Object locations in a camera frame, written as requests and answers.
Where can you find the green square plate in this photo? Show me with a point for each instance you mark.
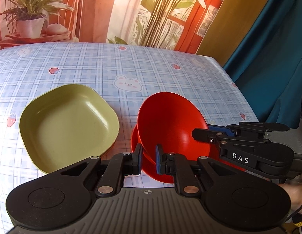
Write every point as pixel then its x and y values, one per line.
pixel 66 125

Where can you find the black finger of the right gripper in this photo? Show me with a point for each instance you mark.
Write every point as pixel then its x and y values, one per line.
pixel 243 135
pixel 221 129

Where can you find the printed room backdrop cloth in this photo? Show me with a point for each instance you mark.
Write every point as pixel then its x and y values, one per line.
pixel 178 25

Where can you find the person's right hand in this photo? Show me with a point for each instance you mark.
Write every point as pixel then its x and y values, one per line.
pixel 295 192

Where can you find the yellow wooden panel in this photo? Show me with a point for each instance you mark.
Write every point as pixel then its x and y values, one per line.
pixel 229 27

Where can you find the blue curtain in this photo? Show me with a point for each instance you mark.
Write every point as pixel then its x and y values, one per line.
pixel 267 64

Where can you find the blue plaid tablecloth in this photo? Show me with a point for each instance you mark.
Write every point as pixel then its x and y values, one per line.
pixel 124 76

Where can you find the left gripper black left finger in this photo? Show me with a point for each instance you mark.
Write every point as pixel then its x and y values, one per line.
pixel 120 166

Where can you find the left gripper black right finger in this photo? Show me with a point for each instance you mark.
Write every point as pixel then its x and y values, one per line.
pixel 177 166

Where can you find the red round bowl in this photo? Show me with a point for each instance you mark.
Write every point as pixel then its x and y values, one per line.
pixel 168 119

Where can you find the orange-red round bowl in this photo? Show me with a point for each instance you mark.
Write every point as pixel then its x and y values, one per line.
pixel 147 164

